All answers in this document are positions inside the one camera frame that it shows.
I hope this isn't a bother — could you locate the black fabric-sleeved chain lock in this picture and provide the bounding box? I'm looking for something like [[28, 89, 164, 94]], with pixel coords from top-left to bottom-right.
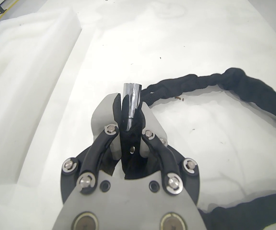
[[113, 67, 276, 230]]

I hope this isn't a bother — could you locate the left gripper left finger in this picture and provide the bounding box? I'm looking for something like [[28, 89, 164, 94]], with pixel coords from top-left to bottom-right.
[[61, 93, 121, 196]]

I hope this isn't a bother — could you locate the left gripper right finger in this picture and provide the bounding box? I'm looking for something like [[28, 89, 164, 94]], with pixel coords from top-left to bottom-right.
[[139, 106, 200, 196]]

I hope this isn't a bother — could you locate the white foam tray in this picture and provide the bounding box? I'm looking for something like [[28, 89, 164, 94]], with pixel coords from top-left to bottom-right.
[[0, 7, 83, 217]]

